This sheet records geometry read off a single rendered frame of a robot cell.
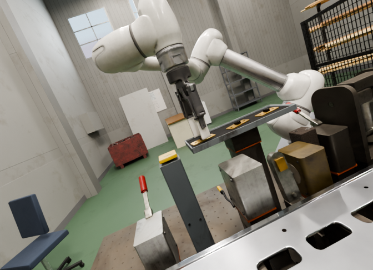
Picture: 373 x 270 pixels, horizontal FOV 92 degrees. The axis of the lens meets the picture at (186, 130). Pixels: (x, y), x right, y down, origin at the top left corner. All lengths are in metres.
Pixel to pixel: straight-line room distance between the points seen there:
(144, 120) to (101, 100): 1.95
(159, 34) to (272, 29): 9.23
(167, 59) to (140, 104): 6.65
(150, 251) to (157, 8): 0.60
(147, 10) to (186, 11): 8.00
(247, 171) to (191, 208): 0.28
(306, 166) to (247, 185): 0.15
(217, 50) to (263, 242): 0.92
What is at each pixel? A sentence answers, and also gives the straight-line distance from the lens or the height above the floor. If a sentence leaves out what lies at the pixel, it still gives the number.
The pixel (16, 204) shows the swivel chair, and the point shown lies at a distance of 2.77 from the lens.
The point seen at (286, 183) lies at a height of 1.03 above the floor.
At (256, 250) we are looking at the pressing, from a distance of 0.43.
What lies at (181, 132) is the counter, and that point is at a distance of 5.22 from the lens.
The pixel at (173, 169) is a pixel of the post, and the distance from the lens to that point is 0.58.
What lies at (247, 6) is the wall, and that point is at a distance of 9.49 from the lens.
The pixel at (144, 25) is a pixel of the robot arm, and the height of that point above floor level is 1.53.
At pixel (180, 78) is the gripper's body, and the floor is 1.37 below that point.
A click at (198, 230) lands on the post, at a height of 0.88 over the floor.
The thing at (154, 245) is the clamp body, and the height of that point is 1.04.
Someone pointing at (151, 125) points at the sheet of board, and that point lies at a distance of 6.97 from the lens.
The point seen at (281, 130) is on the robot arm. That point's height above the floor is 0.95.
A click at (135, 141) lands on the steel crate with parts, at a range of 5.74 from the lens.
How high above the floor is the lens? 1.31
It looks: 10 degrees down
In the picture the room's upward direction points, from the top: 21 degrees counter-clockwise
